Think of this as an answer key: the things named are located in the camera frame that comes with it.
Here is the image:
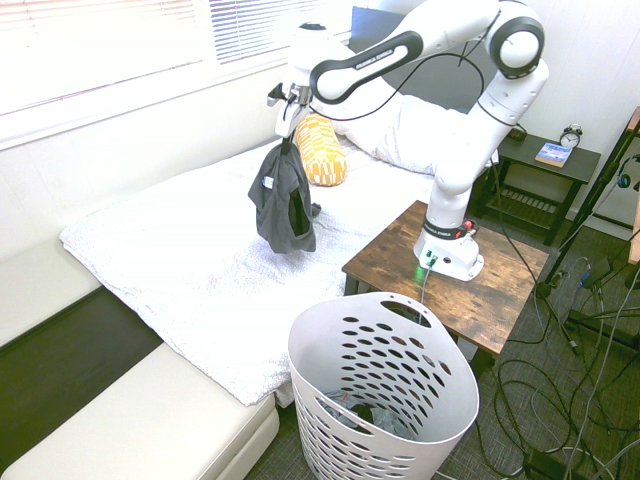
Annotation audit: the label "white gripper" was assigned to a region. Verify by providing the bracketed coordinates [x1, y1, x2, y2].
[273, 101, 308, 154]

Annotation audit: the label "grey fleece garment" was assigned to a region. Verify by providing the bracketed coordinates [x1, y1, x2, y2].
[248, 143, 324, 255]

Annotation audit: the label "clothes pile inside basket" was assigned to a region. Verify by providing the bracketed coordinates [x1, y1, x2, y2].
[314, 389, 416, 441]

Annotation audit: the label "white perforated laundry basket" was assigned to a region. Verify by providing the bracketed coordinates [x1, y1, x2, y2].
[287, 292, 480, 480]

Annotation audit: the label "yellow patterned bolster pillow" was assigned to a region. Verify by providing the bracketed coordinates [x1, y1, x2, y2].
[294, 113, 349, 187]

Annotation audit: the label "large white pillow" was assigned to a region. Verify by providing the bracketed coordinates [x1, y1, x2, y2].
[333, 94, 501, 176]

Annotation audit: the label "white slatted window blind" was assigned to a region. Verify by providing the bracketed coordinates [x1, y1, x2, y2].
[208, 0, 381, 65]
[0, 0, 204, 116]

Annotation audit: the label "white circle-patterned bedspread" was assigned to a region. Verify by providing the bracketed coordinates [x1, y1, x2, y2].
[59, 134, 436, 407]

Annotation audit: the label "grey headboard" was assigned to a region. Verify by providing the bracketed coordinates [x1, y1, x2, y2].
[348, 5, 506, 114]

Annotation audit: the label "rustic wooden side table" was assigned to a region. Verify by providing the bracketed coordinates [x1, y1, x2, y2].
[342, 199, 550, 381]

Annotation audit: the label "blue paperback book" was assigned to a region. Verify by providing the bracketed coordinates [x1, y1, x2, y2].
[534, 141, 574, 169]

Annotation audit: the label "cream bench cushion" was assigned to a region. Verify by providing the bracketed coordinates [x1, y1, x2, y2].
[0, 238, 104, 349]
[0, 342, 281, 480]

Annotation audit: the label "black alarm clock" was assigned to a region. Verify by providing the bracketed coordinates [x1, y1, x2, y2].
[558, 123, 584, 150]

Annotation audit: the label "black nightstand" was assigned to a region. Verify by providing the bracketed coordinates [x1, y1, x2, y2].
[472, 130, 602, 247]

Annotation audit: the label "black teal headphones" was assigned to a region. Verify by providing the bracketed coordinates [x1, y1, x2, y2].
[615, 153, 640, 192]

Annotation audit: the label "light wooden board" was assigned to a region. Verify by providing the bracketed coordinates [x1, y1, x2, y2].
[627, 105, 640, 266]

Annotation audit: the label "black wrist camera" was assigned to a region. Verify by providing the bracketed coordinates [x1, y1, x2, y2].
[266, 83, 292, 108]

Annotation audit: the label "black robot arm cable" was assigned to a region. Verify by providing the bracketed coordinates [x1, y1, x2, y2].
[284, 39, 489, 124]

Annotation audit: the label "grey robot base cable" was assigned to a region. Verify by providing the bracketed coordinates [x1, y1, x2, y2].
[418, 254, 440, 307]

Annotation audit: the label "black camera tripod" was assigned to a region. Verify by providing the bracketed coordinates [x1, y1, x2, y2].
[534, 107, 640, 356]

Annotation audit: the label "black floor cable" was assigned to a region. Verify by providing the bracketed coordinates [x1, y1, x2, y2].
[474, 344, 640, 480]

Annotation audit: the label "grey floor cable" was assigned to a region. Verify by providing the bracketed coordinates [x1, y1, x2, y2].
[564, 259, 640, 480]

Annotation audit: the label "white floor cable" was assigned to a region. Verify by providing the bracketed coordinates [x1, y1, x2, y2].
[433, 465, 526, 480]

